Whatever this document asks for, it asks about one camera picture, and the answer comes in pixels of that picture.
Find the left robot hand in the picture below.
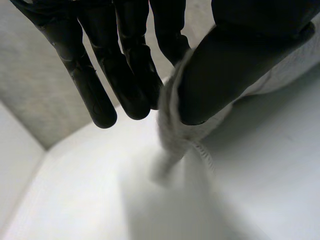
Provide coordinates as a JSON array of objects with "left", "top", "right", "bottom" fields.
[{"left": 9, "top": 0, "right": 320, "bottom": 129}]

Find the grey towel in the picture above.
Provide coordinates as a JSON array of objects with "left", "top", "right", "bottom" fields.
[{"left": 148, "top": 37, "right": 320, "bottom": 186}]

